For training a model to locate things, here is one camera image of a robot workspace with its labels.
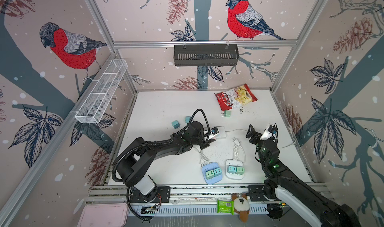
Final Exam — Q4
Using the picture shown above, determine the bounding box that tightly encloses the white long power strip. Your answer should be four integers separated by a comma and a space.
210, 126, 227, 140

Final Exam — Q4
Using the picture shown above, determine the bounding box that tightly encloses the light green usb charger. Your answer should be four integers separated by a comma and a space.
236, 166, 245, 176

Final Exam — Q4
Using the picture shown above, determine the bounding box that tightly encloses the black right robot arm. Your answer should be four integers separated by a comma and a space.
246, 125, 361, 227

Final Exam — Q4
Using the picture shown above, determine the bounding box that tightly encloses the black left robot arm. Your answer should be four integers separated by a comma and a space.
111, 109, 220, 202

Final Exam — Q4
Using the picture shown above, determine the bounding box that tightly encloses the white square power socket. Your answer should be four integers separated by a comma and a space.
225, 159, 245, 181

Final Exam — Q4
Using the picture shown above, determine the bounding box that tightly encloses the blue square power socket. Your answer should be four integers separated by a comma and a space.
202, 162, 223, 185

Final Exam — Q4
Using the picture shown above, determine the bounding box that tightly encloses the red cassava chips bag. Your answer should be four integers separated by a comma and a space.
215, 84, 258, 111

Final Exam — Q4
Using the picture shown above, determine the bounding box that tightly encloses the brown plush toy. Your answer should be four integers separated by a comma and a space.
231, 194, 250, 223

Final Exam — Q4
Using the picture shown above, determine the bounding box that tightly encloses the green wet wipes pack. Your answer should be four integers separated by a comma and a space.
217, 200, 235, 215

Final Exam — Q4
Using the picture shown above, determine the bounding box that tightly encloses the pink tray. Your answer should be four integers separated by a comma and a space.
77, 203, 128, 227

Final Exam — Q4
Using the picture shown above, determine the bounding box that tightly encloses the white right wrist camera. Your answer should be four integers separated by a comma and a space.
260, 124, 278, 140

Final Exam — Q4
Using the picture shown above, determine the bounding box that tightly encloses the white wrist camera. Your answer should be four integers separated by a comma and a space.
210, 127, 220, 136
260, 124, 278, 140

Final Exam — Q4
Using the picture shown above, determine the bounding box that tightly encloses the white bundled socket cable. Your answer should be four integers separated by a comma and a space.
232, 138, 247, 164

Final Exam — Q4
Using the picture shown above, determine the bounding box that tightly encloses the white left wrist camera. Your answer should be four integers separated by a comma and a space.
210, 127, 220, 136

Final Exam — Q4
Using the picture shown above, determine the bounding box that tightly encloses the white blue socket cable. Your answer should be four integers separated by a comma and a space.
193, 144, 210, 166

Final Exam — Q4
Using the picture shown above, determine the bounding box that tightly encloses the black hanging wire basket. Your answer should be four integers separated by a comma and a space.
174, 44, 239, 67

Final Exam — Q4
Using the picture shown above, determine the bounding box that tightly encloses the white wire mesh shelf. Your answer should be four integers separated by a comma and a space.
75, 59, 128, 124

